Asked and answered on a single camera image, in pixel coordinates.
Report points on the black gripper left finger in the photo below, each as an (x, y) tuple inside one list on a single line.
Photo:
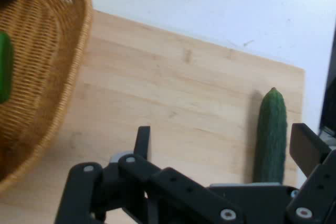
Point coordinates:
[(168, 190)]

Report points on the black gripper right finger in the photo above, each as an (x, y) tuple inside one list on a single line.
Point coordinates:
[(317, 187)]

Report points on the long dark green cucumber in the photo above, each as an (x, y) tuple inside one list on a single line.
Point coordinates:
[(271, 134)]

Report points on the wooden cutting board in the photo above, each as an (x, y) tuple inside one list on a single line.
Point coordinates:
[(170, 90)]

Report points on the bright green vegetable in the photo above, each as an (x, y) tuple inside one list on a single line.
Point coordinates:
[(5, 69)]

